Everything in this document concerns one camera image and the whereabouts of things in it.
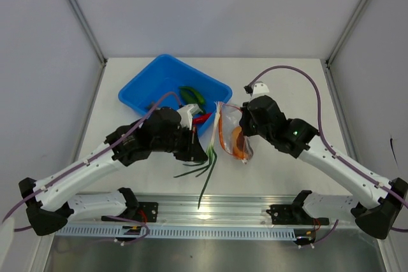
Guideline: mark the slotted cable duct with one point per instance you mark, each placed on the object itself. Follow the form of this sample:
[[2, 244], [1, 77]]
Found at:
[[178, 232]]

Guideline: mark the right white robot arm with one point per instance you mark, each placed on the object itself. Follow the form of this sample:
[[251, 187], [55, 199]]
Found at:
[[374, 201]]

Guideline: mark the light green pepper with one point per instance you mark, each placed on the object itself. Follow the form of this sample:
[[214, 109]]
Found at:
[[200, 99]]

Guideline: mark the blue plastic bin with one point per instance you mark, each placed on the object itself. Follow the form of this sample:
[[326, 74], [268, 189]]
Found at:
[[167, 74]]

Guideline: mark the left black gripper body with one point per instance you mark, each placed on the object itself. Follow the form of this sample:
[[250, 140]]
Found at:
[[181, 143]]

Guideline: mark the red chili pepper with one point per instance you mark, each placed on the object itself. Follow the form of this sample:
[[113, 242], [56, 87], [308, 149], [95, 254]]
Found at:
[[201, 119]]

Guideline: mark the grey toy fish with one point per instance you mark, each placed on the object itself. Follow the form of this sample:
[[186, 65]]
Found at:
[[150, 106]]

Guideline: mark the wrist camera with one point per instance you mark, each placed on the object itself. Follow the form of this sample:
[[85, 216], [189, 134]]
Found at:
[[187, 113], [257, 89]]

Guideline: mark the clear zip top bag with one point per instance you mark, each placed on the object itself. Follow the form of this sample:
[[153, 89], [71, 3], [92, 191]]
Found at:
[[230, 117]]

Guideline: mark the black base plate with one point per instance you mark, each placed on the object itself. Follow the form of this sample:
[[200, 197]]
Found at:
[[288, 214], [146, 212]]

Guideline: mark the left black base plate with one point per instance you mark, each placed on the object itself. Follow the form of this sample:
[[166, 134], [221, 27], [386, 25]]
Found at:
[[146, 212]]

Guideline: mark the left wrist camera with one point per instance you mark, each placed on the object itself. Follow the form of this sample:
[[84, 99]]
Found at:
[[187, 113]]

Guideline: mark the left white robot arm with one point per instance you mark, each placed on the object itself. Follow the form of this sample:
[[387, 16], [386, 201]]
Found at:
[[56, 200]]

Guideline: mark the green spring onion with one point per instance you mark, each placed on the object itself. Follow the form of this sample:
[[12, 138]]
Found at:
[[207, 167]]

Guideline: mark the orange purple sweet potato slice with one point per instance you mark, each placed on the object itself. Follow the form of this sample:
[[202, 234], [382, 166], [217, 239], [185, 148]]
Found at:
[[241, 147]]

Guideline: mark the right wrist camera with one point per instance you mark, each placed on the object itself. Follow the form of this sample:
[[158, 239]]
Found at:
[[257, 89]]

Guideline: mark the dark green cucumber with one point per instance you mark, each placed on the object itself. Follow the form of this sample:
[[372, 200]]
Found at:
[[187, 96]]

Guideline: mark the aluminium rail frame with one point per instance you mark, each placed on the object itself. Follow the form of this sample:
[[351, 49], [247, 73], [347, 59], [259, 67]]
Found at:
[[213, 208]]

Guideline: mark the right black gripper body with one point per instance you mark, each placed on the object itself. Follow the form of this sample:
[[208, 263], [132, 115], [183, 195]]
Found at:
[[249, 127]]

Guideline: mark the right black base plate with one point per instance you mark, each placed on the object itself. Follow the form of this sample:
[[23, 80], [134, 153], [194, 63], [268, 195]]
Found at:
[[288, 214]]

